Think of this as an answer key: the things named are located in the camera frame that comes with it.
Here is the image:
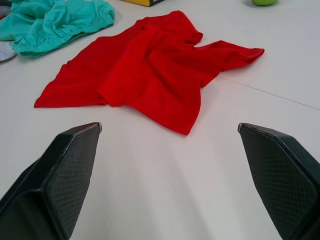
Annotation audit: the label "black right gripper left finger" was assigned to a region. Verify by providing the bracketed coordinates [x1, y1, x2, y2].
[0, 121, 103, 240]

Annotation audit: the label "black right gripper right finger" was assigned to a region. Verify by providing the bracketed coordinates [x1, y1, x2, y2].
[237, 122, 320, 240]

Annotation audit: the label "red t-shirt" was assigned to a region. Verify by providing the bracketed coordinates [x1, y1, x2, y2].
[33, 10, 265, 136]

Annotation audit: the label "teal green shorts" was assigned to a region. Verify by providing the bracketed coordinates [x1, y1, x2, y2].
[0, 0, 116, 59]

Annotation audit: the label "grey sock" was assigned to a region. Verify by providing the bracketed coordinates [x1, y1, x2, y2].
[0, 40, 19, 63]

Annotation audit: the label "green apple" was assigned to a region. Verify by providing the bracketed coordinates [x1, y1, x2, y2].
[251, 0, 279, 7]

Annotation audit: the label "yellow and black box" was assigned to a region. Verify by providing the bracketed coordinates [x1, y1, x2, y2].
[119, 0, 166, 8]

